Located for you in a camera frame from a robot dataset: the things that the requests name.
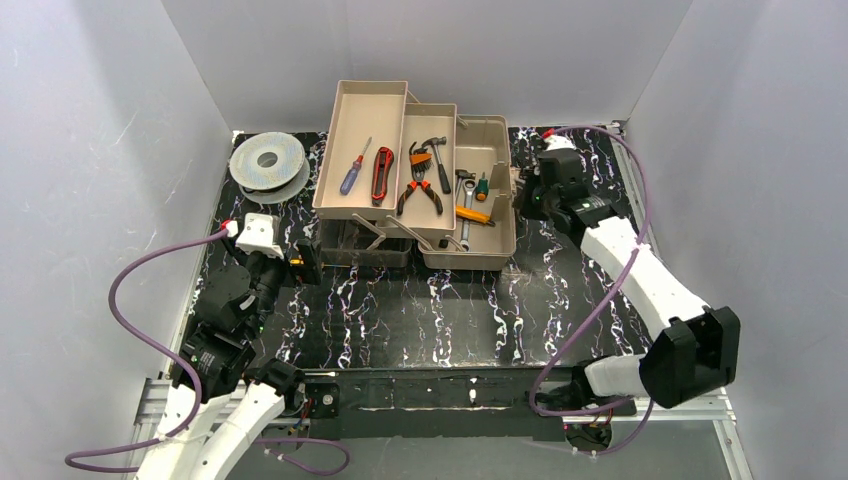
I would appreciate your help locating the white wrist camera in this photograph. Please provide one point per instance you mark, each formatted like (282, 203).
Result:
(260, 235)
(554, 141)

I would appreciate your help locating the orange yellow utility knife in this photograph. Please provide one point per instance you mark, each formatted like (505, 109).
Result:
(474, 216)

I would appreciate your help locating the red utility knife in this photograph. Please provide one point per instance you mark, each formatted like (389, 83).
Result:
(382, 166)

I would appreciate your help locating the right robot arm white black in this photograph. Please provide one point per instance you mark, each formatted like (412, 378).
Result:
(694, 347)

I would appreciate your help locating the steel combination wrench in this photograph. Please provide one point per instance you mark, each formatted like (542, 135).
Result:
(466, 191)

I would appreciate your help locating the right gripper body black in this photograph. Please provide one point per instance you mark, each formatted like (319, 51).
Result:
(530, 195)

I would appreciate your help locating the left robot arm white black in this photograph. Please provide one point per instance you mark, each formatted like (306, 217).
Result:
(235, 402)

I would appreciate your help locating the aluminium frame rail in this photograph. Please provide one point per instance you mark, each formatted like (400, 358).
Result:
(709, 420)

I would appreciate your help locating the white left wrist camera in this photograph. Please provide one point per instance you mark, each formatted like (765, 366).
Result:
(260, 235)

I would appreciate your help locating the blue handled tool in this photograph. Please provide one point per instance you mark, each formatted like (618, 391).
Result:
(352, 174)

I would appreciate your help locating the beige plastic tool box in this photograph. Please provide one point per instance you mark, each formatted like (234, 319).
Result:
(400, 176)

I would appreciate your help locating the white filament spool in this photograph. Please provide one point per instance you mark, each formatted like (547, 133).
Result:
(270, 168)

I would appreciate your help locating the green handled screwdriver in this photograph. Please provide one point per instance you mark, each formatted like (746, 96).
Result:
(482, 188)

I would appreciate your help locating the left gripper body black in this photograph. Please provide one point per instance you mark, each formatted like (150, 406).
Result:
(303, 261)

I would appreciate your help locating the orange hex key set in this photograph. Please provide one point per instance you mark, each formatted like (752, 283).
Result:
(420, 161)

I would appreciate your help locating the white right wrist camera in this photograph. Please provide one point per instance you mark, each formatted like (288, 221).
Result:
(554, 141)

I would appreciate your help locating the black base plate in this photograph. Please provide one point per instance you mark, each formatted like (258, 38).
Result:
(426, 403)

